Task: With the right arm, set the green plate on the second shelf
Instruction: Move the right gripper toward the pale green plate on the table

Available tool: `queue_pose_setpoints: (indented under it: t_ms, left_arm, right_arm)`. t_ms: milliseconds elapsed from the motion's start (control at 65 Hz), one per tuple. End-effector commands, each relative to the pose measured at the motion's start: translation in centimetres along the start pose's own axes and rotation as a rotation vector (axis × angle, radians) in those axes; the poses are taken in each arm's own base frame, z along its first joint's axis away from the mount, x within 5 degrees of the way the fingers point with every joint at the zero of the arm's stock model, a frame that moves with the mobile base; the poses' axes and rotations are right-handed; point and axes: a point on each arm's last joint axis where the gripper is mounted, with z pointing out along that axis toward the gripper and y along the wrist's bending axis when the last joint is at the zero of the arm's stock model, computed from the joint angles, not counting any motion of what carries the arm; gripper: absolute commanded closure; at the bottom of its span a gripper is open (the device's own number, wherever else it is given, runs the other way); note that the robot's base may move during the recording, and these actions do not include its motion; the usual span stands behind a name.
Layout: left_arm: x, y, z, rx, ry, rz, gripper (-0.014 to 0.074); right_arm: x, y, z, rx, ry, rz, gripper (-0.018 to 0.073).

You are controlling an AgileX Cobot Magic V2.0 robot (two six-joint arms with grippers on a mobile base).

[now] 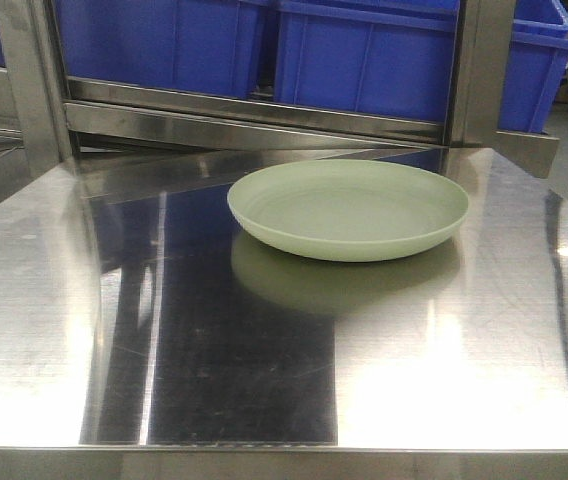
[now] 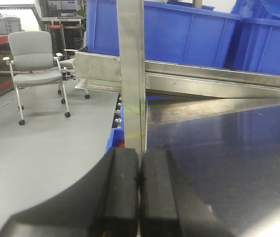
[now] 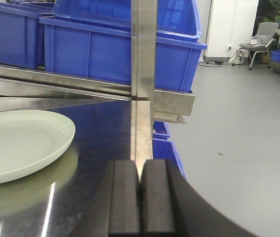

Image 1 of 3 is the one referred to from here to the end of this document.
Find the blue plastic bin right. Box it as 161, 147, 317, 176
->
498, 0, 568, 133

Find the blue plastic bin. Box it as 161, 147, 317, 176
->
498, 0, 568, 133
274, 1, 457, 123
54, 1, 271, 99

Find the blue plastic bin left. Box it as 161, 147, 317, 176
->
54, 1, 271, 99

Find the blue plastic bin middle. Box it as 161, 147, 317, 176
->
274, 1, 457, 123

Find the stainless steel shelf rack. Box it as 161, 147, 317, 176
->
0, 1, 559, 178

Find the light green round plate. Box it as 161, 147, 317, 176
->
227, 159, 470, 262

